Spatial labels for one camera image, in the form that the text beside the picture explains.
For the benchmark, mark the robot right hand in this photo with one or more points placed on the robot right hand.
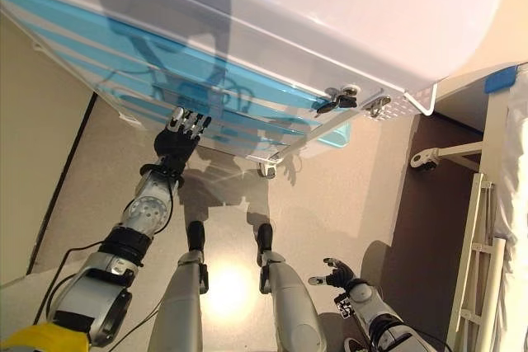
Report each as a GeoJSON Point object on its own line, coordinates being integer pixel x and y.
{"type": "Point", "coordinates": [340, 275]}

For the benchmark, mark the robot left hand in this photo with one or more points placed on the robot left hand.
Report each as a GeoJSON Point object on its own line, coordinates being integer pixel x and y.
{"type": "Point", "coordinates": [175, 144]}

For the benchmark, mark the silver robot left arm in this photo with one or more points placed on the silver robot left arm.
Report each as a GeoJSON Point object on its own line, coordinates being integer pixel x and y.
{"type": "Point", "coordinates": [144, 207]}

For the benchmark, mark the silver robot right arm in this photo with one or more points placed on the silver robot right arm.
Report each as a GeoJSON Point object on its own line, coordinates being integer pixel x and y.
{"type": "Point", "coordinates": [363, 294]}

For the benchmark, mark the yellow shoulder cover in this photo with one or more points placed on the yellow shoulder cover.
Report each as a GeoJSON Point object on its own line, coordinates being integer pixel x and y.
{"type": "Point", "coordinates": [41, 339]}

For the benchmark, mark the silver robot right leg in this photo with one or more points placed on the silver robot right leg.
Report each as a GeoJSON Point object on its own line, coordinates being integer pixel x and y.
{"type": "Point", "coordinates": [293, 306]}

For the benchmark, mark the black robot right foot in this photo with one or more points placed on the black robot right foot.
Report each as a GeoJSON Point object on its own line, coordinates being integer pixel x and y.
{"type": "Point", "coordinates": [265, 238]}

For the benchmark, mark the black robot foot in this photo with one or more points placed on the black robot foot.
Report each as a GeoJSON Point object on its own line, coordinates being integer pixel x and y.
{"type": "Point", "coordinates": [265, 238]}
{"type": "Point", "coordinates": [196, 236]}

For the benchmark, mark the black robot left foot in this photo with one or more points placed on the black robot left foot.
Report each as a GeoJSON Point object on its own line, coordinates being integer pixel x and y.
{"type": "Point", "coordinates": [196, 236]}

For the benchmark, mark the cart caster wheel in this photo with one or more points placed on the cart caster wheel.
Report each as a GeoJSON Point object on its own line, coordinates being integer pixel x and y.
{"type": "Point", "coordinates": [267, 170]}

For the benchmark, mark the light blue waste bin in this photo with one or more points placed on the light blue waste bin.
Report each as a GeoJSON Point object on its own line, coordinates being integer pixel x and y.
{"type": "Point", "coordinates": [334, 137]}

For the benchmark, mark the bed caster wheel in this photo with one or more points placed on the bed caster wheel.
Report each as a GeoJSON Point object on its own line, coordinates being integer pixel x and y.
{"type": "Point", "coordinates": [422, 160]}

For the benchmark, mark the black cart key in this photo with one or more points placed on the black cart key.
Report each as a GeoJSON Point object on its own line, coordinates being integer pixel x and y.
{"type": "Point", "coordinates": [340, 101]}

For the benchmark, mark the metal cart latch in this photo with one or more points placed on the metal cart latch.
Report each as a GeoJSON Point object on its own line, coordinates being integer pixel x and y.
{"type": "Point", "coordinates": [377, 104]}

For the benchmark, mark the white medical trolley cart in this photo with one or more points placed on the white medical trolley cart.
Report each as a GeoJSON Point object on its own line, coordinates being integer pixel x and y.
{"type": "Point", "coordinates": [330, 30]}

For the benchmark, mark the white hospital bed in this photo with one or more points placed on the white hospital bed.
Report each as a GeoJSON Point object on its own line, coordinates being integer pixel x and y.
{"type": "Point", "coordinates": [507, 162]}

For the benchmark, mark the blue tape piece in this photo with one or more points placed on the blue tape piece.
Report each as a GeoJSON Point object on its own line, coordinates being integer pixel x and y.
{"type": "Point", "coordinates": [501, 80]}

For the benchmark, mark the white folding bed rail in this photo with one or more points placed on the white folding bed rail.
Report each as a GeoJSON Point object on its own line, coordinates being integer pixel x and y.
{"type": "Point", "coordinates": [474, 253]}

